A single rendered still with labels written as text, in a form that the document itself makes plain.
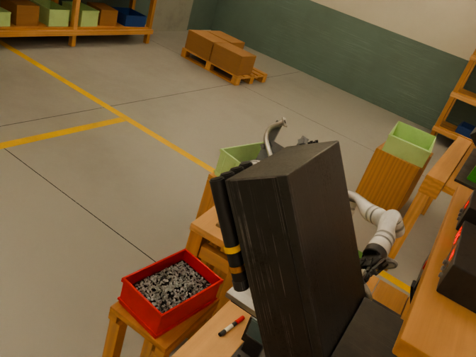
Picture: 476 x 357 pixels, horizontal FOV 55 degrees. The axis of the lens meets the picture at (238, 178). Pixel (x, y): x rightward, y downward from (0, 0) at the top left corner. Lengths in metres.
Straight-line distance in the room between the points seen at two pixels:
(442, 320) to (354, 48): 7.98
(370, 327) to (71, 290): 1.96
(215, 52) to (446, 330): 6.56
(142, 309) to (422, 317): 0.99
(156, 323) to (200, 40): 6.20
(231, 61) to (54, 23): 2.48
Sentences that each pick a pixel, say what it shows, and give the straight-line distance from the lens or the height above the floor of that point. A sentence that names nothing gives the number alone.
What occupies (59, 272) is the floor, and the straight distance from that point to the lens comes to 3.02.
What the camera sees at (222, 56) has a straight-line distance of 7.18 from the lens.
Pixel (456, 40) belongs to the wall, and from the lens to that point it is 8.40.
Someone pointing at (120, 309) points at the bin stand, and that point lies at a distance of 1.74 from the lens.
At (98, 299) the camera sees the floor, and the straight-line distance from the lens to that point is 2.88.
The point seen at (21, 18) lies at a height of 0.35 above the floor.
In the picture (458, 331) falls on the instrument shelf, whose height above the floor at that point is 1.54.
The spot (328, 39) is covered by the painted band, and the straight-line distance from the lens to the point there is 8.97.
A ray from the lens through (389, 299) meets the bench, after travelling 2.16.
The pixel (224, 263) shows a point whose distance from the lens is 2.16.
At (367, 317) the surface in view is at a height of 1.24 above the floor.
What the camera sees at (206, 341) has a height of 0.90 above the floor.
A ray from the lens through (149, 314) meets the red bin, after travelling 1.64.
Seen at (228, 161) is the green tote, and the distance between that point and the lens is 2.60.
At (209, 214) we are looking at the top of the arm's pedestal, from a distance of 2.22.
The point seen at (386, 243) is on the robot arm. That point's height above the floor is 1.30.
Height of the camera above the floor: 2.07
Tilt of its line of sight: 28 degrees down
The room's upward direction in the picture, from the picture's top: 18 degrees clockwise
